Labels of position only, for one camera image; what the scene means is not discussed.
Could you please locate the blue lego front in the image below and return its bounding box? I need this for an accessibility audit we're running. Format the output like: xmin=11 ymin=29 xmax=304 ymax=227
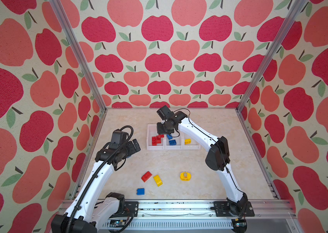
xmin=136 ymin=188 xmax=145 ymax=196

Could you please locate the round yellow lego piece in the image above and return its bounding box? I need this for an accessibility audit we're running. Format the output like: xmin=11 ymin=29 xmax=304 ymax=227
xmin=180 ymin=172 xmax=192 ymax=181

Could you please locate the aluminium front rail frame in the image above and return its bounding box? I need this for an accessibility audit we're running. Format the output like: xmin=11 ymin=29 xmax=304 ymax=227
xmin=47 ymin=198 xmax=301 ymax=233

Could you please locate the white plastic bin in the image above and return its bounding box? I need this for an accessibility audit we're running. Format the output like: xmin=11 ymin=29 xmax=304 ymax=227
xmin=164 ymin=134 xmax=183 ymax=150
xmin=146 ymin=124 xmax=167 ymax=150
xmin=180 ymin=132 xmax=201 ymax=150

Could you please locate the middle white plastic bin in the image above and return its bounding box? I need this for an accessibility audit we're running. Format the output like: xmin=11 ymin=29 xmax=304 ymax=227
xmin=164 ymin=134 xmax=183 ymax=150

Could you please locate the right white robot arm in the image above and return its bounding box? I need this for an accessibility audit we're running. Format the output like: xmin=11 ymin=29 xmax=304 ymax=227
xmin=157 ymin=105 xmax=248 ymax=216

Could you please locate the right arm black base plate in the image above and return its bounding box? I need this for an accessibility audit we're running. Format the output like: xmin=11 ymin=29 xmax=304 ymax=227
xmin=210 ymin=201 xmax=255 ymax=217

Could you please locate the left white plastic bin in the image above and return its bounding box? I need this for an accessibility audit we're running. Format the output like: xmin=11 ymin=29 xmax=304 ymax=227
xmin=146 ymin=124 xmax=167 ymax=150

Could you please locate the right white plastic bin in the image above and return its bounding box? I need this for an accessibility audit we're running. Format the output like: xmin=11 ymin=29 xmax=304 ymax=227
xmin=180 ymin=132 xmax=201 ymax=150

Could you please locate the left aluminium corner post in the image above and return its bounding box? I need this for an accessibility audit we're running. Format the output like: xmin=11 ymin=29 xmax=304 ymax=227
xmin=48 ymin=0 xmax=107 ymax=113

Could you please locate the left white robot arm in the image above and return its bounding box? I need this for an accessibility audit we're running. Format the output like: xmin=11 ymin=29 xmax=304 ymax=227
xmin=51 ymin=125 xmax=141 ymax=233

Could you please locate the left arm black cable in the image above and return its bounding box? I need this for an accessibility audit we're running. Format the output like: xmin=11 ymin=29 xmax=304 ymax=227
xmin=64 ymin=125 xmax=134 ymax=233

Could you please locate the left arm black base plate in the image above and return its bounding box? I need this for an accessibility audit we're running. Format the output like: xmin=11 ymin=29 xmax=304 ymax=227
xmin=110 ymin=201 xmax=139 ymax=218

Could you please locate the right aluminium corner post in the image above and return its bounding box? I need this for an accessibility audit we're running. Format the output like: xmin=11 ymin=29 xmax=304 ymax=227
xmin=236 ymin=0 xmax=310 ymax=113

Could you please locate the aluminium corner post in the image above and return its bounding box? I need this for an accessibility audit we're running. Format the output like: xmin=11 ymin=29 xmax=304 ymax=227
xmin=236 ymin=0 xmax=310 ymax=113
xmin=48 ymin=0 xmax=107 ymax=113

